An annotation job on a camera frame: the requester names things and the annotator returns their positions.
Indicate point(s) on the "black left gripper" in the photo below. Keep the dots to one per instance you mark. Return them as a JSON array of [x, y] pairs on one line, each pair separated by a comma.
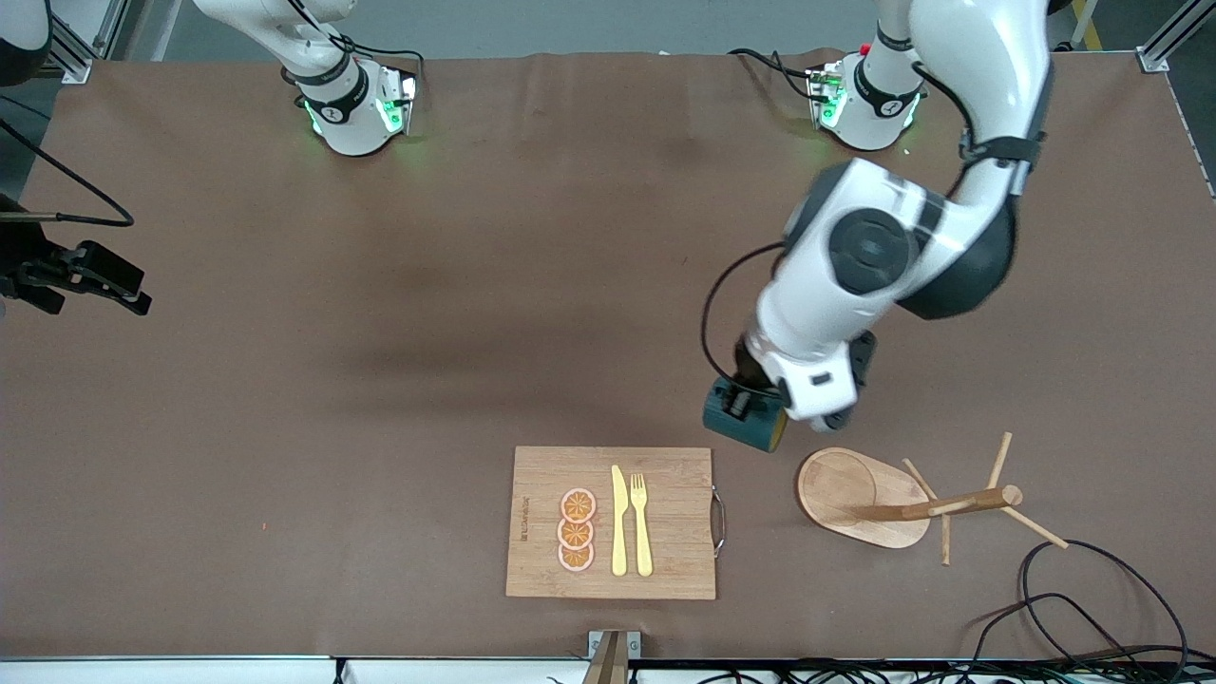
[[748, 368]]

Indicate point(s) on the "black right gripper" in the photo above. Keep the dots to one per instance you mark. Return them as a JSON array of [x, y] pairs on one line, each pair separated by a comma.
[[21, 255]]

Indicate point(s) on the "teal ceramic cup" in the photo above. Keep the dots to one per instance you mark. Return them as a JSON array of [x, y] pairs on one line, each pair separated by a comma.
[[750, 433]]

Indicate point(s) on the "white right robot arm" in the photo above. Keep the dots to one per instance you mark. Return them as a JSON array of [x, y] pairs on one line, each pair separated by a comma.
[[351, 114]]

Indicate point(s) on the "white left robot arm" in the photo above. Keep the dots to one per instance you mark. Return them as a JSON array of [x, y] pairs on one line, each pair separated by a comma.
[[855, 285]]

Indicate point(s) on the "wooden cup rack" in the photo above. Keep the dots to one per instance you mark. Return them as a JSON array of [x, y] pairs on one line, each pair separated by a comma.
[[845, 489]]

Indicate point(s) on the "yellow wooden fork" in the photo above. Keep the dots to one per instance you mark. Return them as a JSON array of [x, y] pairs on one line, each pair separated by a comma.
[[642, 532]]

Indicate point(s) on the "yellow wooden knife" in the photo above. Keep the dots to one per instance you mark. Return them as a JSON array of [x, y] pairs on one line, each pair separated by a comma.
[[618, 522]]

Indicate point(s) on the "bamboo cutting board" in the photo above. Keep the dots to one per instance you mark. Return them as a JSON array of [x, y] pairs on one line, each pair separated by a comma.
[[608, 522]]

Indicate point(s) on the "orange slice toy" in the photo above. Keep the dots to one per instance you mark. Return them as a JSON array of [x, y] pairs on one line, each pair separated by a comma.
[[576, 557], [575, 533], [578, 504]]

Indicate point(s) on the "aluminium frame profile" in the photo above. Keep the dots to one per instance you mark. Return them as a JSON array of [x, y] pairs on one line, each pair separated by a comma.
[[81, 52], [1173, 33]]

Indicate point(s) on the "grey metal bracket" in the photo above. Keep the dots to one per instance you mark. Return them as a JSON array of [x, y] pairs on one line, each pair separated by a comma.
[[635, 644]]

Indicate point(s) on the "brown camera post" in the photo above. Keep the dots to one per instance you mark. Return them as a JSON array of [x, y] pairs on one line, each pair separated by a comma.
[[608, 663]]

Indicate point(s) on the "white table edge rail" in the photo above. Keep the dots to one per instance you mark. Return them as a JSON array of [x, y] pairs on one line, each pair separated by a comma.
[[465, 671], [161, 671]]

